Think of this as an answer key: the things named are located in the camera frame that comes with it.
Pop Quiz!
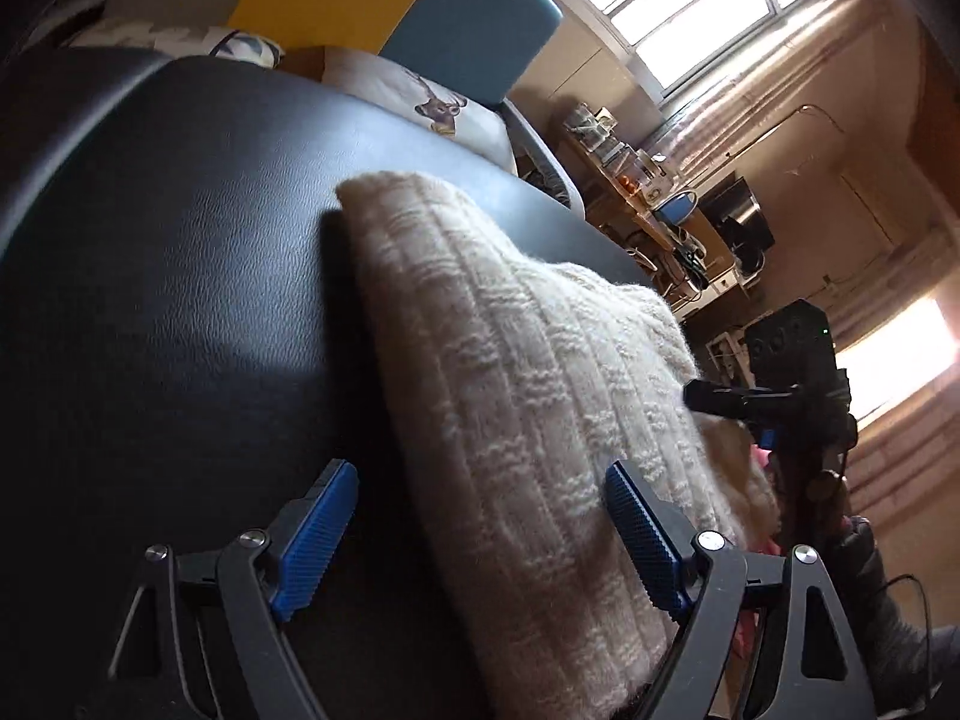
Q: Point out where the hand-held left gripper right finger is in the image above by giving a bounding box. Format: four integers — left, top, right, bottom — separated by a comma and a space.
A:
604, 460, 878, 720

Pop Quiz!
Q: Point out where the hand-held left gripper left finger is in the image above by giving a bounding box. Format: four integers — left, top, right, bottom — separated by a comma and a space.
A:
105, 459, 361, 720

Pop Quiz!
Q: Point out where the cream knit sweater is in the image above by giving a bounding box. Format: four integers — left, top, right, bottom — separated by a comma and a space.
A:
335, 171, 781, 717

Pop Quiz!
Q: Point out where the pink cloth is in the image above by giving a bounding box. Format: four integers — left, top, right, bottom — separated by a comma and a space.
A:
720, 446, 785, 653

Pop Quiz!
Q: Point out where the black monitor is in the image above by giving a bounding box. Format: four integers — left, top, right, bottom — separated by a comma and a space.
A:
705, 176, 777, 271

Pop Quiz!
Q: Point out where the blue chair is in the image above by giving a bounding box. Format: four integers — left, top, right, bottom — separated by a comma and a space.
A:
652, 191, 698, 226

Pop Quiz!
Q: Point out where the wooden desk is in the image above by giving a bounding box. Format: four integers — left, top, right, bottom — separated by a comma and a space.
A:
559, 127, 751, 301

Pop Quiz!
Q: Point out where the grey padded clothing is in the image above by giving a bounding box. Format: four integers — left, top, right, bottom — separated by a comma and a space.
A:
840, 514, 946, 698

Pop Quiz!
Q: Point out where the clear storage box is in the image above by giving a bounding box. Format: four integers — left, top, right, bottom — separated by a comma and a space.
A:
600, 139, 668, 196

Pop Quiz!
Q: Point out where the patterned beige curtain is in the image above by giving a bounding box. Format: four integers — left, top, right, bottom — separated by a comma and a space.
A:
645, 0, 923, 188

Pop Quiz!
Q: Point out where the white framed window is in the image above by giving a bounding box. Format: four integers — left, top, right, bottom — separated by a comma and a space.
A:
517, 0, 815, 98

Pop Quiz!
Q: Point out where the grey yellow blue sofa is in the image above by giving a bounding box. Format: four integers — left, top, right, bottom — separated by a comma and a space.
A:
97, 0, 586, 211

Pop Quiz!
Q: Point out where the deer print pillow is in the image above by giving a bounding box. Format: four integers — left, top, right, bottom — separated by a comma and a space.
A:
321, 47, 518, 173

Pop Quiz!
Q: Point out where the geometric patterned pillow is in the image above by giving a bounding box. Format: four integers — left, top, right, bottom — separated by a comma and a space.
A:
64, 21, 286, 68

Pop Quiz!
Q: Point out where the black cable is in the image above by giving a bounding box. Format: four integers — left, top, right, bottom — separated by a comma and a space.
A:
881, 574, 935, 691

